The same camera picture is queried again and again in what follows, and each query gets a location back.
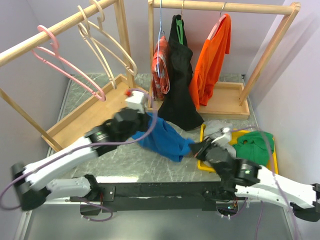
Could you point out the black garment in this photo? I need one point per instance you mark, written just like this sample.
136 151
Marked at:
177 106

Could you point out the beige plastic hanger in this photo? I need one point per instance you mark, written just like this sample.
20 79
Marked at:
84 30
115 42

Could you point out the pink hanger with metal hook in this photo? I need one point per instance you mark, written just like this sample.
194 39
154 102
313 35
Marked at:
216 26

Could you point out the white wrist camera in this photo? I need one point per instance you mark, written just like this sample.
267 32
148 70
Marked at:
136 99
224 138

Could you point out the front beige plastic hanger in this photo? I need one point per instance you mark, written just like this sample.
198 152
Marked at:
84 30

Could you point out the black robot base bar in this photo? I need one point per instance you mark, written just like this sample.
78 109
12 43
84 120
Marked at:
142 196

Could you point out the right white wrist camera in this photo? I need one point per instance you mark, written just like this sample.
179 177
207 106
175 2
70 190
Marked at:
224 138

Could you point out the yellow plastic tray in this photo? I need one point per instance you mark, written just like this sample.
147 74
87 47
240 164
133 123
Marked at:
271 165

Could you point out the green hanger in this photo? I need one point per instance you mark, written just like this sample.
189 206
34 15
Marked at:
181 32

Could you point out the blue tank top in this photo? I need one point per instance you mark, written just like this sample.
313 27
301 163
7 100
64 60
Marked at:
166 141

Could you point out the rear beige plastic hanger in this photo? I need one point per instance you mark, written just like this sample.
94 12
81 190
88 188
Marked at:
115 42

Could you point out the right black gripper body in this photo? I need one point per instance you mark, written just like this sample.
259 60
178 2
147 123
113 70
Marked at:
201 152

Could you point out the wooden clothes rack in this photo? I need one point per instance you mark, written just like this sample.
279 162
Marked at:
91 112
229 99

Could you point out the green garment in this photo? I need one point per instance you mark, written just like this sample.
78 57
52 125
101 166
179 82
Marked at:
251 146

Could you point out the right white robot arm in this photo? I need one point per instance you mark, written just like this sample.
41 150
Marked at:
246 179

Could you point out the left wooden clothes rack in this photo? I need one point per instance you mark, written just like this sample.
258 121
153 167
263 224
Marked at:
91 112

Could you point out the pink plastic hanger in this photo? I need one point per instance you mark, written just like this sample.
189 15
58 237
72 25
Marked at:
55 45

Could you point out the grey garment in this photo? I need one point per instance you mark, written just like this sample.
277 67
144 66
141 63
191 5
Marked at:
213 130

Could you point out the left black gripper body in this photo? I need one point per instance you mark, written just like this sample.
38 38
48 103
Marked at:
139 125

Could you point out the right wooden clothes rack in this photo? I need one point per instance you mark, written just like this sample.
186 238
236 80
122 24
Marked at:
229 99

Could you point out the orange t-shirt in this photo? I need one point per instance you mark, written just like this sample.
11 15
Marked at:
209 64

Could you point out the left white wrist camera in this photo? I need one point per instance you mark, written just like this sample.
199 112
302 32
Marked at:
136 99

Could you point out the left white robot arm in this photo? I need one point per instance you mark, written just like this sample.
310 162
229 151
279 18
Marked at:
38 182

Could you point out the red patterned garment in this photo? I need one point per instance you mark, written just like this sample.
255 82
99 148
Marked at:
160 80

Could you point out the blue wire hanger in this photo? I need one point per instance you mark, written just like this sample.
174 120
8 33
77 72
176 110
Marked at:
160 34

